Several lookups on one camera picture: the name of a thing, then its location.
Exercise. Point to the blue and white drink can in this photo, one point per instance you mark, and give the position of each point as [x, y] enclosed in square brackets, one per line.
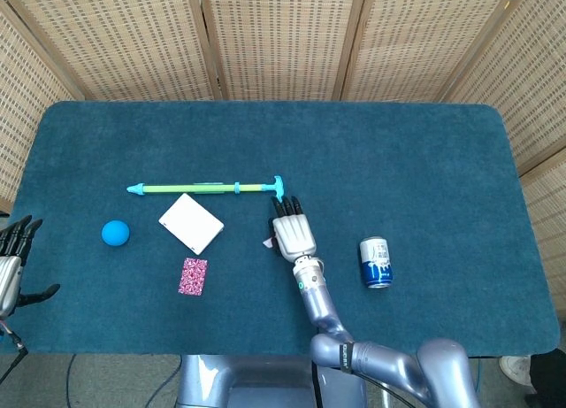
[377, 264]

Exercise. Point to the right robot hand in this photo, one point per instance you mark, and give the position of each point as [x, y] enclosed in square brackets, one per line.
[292, 235]

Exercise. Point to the small red object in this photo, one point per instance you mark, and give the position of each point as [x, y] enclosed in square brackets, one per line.
[268, 242]

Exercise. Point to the grey-blue robot torso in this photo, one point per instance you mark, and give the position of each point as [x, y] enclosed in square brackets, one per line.
[247, 381]

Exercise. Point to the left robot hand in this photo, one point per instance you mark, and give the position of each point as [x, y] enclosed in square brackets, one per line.
[9, 275]

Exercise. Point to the blue ball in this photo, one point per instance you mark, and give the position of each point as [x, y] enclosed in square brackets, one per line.
[116, 233]

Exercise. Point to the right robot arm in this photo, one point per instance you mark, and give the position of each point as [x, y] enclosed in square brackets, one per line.
[376, 364]

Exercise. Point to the green and teal pump toy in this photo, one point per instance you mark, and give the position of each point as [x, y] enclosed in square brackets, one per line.
[190, 189]

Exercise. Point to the magenta patterned card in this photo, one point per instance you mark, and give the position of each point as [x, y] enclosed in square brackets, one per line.
[193, 276]

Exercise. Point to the white square flat box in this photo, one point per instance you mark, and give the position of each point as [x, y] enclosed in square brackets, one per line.
[191, 224]

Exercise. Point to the blue felt table cover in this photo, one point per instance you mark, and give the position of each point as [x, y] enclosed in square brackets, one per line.
[398, 182]

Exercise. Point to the dark trouser leg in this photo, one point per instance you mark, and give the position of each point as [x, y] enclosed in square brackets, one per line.
[548, 368]

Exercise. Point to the white shoe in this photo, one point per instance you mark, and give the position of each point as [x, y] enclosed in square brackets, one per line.
[515, 369]

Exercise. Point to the woven wooden folding screen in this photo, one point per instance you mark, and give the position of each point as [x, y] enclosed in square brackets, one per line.
[283, 36]

